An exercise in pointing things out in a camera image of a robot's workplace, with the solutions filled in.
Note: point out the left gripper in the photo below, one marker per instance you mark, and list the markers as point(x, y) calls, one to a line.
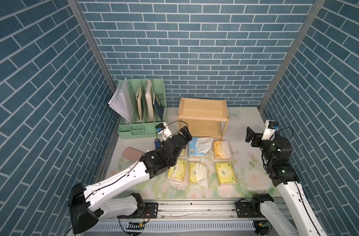
point(187, 135)

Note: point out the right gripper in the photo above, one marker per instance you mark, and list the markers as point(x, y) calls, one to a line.
point(257, 137)

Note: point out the blue tissue box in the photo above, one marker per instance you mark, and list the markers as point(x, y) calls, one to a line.
point(198, 147)

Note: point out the orange tissue pack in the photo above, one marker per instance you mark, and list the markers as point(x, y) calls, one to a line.
point(222, 150)

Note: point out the yellow tissue pack with tissue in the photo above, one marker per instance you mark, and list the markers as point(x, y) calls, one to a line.
point(183, 153)

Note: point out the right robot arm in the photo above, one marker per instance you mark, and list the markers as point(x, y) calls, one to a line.
point(265, 213)

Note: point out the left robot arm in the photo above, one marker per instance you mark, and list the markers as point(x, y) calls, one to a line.
point(89, 204)

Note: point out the wooden two-tier shelf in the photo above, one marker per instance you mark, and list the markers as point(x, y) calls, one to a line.
point(204, 117)

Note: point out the blue stapler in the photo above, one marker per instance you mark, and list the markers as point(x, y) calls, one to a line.
point(157, 143)

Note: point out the dark blue book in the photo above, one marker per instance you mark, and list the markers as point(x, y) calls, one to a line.
point(158, 107)

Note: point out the green desk file organizer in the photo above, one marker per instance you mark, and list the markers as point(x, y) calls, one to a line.
point(143, 129)

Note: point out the thick yellow-cover book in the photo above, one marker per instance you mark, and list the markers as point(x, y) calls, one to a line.
point(149, 100)

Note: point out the pink phone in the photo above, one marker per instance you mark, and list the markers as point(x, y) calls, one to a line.
point(132, 154)

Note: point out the white paper stack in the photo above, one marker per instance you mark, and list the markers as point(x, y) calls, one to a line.
point(120, 102)

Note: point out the small circuit board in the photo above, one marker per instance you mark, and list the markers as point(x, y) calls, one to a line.
point(135, 226)

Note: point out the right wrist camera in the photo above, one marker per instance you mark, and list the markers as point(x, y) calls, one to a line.
point(271, 127)

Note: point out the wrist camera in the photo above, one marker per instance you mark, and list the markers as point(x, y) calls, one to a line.
point(163, 129)
point(271, 127)

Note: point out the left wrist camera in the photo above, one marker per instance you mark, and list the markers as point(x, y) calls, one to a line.
point(163, 129)

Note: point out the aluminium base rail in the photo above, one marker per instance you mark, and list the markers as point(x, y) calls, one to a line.
point(166, 217)

